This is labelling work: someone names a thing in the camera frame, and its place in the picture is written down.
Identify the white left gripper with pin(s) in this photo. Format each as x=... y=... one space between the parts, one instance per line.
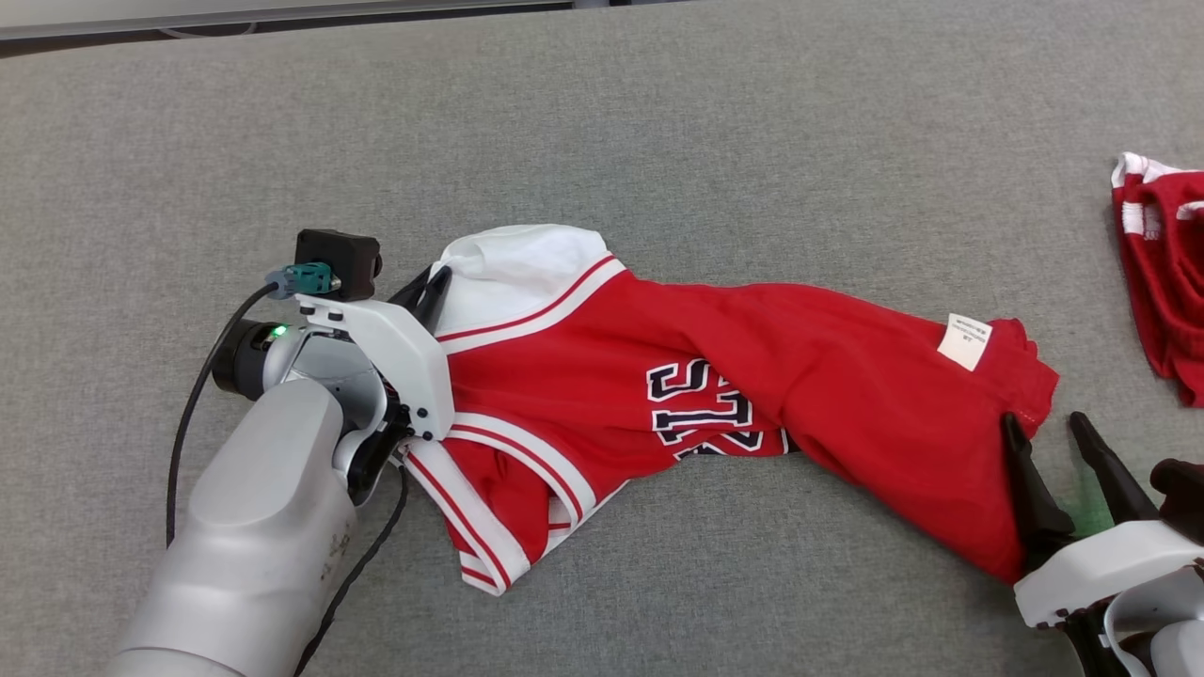
x=395 y=348

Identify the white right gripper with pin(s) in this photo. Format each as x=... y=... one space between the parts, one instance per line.
x=1101 y=569

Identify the red shorts with white stripe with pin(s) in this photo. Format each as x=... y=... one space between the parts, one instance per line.
x=1166 y=282

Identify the red jersey with white sleeves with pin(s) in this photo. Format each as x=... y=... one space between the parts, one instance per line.
x=847 y=376

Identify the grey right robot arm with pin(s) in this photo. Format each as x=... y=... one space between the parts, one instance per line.
x=1166 y=639

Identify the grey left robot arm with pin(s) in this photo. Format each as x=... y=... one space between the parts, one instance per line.
x=263 y=508

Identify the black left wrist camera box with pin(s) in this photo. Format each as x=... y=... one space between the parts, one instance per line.
x=339 y=259

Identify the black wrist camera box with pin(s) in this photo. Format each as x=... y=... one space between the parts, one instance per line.
x=339 y=259
x=1180 y=494

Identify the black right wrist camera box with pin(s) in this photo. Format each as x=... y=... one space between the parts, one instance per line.
x=1180 y=494

